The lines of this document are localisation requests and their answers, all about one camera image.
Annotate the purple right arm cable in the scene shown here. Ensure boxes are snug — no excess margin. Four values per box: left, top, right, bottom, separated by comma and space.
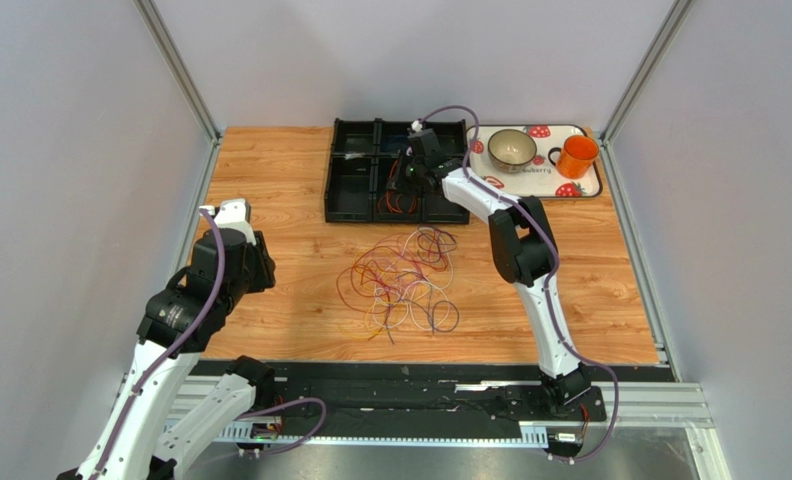
419, 105, 620, 465

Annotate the orange cable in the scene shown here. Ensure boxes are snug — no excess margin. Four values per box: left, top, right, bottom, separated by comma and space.
382, 159, 421, 216

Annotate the beige ceramic bowl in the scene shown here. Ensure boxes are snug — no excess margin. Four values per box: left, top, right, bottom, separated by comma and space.
486, 129, 537, 174

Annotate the strawberry print serving tray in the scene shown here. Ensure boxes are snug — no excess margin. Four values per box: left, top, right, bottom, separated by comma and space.
467, 124, 603, 199

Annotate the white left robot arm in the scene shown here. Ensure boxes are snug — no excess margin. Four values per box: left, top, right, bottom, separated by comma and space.
59, 221, 276, 479

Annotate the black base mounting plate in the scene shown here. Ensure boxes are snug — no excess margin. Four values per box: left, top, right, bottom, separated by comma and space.
189, 359, 677, 441

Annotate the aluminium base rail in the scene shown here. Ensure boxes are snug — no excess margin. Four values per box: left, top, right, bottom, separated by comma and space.
162, 373, 714, 449

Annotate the yellow cable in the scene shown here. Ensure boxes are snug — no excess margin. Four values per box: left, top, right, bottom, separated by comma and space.
339, 292, 424, 341

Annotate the right aluminium corner post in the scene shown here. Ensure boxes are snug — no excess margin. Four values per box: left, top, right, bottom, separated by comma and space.
601, 0, 696, 144

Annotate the black compartment organizer tray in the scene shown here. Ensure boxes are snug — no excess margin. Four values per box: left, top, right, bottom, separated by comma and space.
323, 118, 470, 225

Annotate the orange mug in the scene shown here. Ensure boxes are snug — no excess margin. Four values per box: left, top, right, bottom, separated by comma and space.
547, 135, 599, 179

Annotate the white cable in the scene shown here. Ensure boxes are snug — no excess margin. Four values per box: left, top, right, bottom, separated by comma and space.
369, 229, 454, 332

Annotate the pink cable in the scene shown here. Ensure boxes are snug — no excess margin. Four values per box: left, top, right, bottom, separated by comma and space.
395, 229, 457, 294

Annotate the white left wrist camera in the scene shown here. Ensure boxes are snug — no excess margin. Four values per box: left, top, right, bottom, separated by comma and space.
198, 198, 257, 245

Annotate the aluminium corner frame post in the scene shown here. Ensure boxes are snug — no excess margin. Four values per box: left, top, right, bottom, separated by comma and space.
134, 0, 222, 145

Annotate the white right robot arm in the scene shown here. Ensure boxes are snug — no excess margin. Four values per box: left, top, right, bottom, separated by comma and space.
388, 122, 592, 418

